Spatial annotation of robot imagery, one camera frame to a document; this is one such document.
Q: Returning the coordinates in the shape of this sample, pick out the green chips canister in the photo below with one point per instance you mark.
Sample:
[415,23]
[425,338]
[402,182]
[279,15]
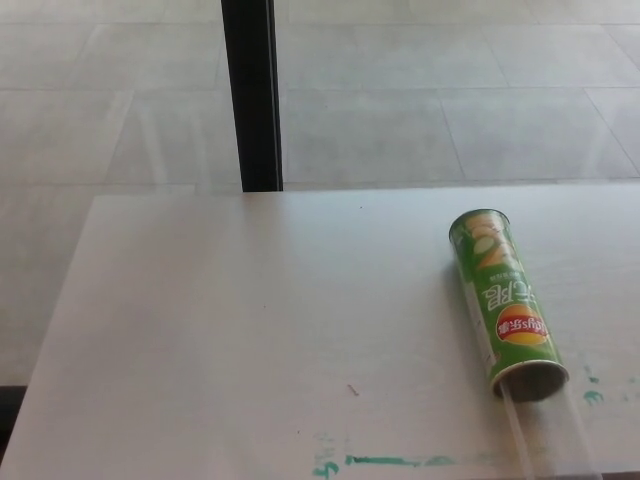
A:
[500,295]

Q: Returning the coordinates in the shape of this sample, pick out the black vertical window frame post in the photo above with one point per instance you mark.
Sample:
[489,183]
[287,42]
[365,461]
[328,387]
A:
[252,95]

